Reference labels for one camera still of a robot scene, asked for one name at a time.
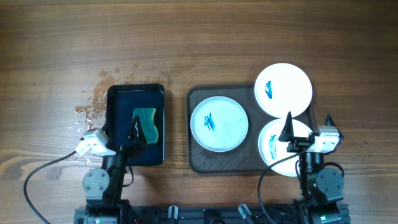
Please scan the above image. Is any white plate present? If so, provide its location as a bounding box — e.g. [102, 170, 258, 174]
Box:
[254, 63, 313, 118]
[258, 119, 299, 177]
[190, 96, 249, 152]

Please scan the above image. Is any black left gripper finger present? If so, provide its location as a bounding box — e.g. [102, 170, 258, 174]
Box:
[125, 115, 139, 139]
[135, 115, 147, 144]

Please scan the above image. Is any green and yellow sponge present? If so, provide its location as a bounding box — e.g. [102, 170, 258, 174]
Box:
[133, 108, 159, 144]

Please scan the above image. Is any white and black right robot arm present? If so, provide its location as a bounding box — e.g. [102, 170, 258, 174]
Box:
[279, 113, 345, 223]

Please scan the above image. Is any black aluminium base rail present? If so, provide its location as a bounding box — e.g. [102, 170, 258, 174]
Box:
[73, 203, 351, 224]

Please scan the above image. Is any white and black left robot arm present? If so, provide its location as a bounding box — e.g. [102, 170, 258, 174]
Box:
[73, 115, 147, 224]

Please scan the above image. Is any dark blue water tray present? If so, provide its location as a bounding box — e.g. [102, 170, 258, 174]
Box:
[105, 83, 166, 166]

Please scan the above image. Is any dark brown serving tray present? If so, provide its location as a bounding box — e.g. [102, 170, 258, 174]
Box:
[186, 83, 315, 174]

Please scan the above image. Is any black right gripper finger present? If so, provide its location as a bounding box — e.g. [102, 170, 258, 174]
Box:
[325, 113, 344, 139]
[278, 111, 294, 142]

